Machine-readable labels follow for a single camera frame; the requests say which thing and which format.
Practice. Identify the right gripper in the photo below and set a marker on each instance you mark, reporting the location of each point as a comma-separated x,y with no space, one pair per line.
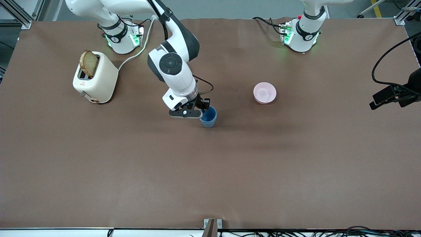
199,101

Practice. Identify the small blue plastic cup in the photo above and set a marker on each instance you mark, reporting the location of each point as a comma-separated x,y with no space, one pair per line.
208,125

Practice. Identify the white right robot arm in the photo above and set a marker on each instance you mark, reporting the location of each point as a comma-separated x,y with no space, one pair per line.
182,79

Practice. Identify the pink bowl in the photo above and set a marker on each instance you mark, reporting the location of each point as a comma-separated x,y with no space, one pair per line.
264,93

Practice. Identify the white stand leg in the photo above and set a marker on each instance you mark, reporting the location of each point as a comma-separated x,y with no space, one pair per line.
370,8

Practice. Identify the cream white toaster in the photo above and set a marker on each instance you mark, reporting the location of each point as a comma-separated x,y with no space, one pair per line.
98,79

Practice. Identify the brown bread slice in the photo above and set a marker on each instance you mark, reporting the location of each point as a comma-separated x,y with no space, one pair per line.
89,64

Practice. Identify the aluminium frame corner profile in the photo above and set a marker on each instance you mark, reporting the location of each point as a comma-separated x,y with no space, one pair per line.
399,20
24,23

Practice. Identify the metal table edge bracket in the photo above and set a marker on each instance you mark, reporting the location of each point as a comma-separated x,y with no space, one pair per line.
207,223

